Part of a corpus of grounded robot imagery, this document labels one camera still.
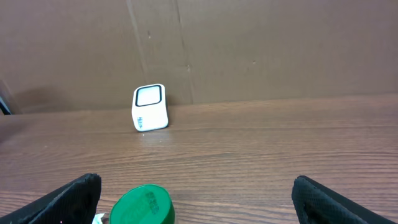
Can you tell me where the green lid glass jar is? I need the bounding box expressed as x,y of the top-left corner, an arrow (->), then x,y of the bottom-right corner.
109,184 -> 177,224

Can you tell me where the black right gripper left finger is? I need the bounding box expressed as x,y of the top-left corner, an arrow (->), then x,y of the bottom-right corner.
1,173 -> 101,224

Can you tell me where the white barcode scanner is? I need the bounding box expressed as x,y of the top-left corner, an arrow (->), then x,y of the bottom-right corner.
131,83 -> 169,132

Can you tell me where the teal wet wipes pack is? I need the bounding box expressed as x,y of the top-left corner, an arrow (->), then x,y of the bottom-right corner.
92,213 -> 105,224

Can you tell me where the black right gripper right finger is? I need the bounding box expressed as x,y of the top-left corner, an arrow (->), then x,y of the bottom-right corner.
292,175 -> 395,224

